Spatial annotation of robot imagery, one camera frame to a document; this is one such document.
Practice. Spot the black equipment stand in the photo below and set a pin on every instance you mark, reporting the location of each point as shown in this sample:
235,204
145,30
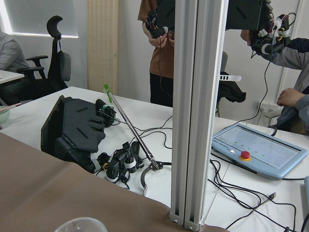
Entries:
74,129

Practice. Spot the standing person brown shirt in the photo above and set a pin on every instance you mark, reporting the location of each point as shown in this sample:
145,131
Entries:
162,62

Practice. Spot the blue teach pendant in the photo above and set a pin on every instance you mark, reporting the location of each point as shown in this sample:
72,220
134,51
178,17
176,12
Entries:
257,151

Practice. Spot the black office chair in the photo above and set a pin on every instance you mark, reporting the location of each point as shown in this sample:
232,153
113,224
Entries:
60,66

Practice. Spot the clear wine glass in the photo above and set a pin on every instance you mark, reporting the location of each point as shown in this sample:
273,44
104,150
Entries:
82,224

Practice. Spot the mint bowl on desk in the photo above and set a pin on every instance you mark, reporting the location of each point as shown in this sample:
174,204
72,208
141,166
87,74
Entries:
5,112

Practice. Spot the seated person grey shirt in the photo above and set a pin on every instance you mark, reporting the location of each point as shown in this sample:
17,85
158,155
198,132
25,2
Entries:
12,59

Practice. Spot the aluminium frame post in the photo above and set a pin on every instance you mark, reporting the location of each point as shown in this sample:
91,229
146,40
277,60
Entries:
199,38

